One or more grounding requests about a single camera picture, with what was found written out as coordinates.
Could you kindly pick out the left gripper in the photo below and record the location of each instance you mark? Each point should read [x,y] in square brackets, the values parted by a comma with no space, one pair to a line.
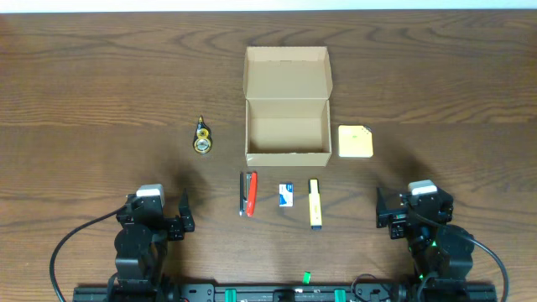
[178,225]

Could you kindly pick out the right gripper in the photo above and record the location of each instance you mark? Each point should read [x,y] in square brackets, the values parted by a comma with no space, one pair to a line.
[397,217]

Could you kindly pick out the yellow spiral notepad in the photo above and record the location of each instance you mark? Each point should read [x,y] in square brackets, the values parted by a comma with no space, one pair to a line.
[355,141]

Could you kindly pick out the yellow highlighter pen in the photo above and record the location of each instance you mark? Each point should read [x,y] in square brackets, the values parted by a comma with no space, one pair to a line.
[315,205]

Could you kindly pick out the blue white staples box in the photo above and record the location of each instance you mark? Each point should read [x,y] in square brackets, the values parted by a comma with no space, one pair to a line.
[286,195]

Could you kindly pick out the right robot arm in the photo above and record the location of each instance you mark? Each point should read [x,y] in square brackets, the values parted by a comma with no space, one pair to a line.
[424,221]

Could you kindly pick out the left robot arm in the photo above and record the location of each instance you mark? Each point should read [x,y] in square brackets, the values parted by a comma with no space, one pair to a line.
[142,244]

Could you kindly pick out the yellow correction tape dispenser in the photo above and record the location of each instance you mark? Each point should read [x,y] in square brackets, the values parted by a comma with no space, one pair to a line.
[202,143]

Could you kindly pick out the red black stapler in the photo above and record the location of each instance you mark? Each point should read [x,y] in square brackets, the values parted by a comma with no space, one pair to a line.
[248,184]

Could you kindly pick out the green tape piece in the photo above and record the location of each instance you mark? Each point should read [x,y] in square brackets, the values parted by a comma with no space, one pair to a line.
[306,278]

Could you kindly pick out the open cardboard box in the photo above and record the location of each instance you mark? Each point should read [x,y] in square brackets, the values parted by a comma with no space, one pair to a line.
[287,92]

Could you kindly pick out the black mounting rail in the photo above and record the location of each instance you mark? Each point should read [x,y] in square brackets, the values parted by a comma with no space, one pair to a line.
[250,293]

